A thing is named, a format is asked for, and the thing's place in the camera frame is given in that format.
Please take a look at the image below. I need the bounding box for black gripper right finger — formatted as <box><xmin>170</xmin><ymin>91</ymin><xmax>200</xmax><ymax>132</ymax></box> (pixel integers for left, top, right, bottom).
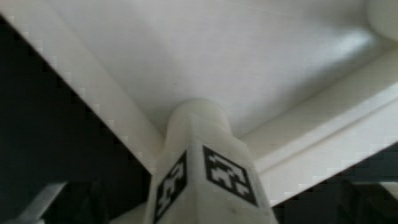
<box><xmin>339</xmin><ymin>181</ymin><xmax>398</xmax><ymax>224</ymax></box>

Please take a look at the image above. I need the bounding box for white square tabletop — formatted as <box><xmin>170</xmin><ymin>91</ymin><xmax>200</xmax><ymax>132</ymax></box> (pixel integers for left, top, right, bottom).
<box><xmin>0</xmin><ymin>0</ymin><xmax>398</xmax><ymax>203</ymax></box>

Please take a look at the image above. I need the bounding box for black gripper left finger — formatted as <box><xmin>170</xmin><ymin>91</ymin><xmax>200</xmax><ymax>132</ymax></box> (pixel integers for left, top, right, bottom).
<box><xmin>10</xmin><ymin>182</ymin><xmax>110</xmax><ymax>224</ymax></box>

